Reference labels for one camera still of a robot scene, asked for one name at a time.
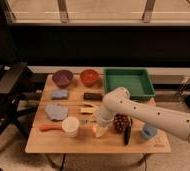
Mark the yellow red apple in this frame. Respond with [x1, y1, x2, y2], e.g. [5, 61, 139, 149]
[92, 124, 104, 138]

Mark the bunch of dark grapes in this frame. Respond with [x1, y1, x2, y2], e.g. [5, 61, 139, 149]
[113, 114, 130, 133]

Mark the red bowl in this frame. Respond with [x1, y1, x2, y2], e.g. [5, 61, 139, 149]
[80, 69, 99, 87]

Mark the banana peel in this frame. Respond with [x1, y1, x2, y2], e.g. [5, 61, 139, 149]
[80, 104, 98, 114]

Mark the purple bowl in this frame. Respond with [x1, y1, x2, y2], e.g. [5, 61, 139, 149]
[52, 70, 73, 87]

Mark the blue cup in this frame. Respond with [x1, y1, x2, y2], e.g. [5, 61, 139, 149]
[141, 124, 157, 140]

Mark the metal fork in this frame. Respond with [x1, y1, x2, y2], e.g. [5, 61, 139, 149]
[85, 120, 95, 124]

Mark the black rectangular block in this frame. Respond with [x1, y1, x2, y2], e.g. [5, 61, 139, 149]
[83, 93, 103, 101]

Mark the black office chair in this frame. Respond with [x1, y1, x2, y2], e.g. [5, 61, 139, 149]
[0, 63, 37, 138]

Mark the white paper cup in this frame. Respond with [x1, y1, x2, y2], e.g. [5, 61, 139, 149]
[62, 117, 80, 137]

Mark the wooden folding table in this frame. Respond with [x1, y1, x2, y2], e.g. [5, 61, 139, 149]
[25, 74, 171, 154]

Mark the blue sponge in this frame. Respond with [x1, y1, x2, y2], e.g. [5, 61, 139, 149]
[51, 89, 68, 100]

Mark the green plastic bin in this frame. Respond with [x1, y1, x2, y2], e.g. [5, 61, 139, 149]
[103, 68, 155, 100]

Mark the blue grey cloth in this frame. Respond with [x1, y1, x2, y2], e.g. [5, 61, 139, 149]
[45, 104, 68, 121]

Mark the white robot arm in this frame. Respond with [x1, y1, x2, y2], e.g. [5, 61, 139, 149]
[94, 87, 190, 143]

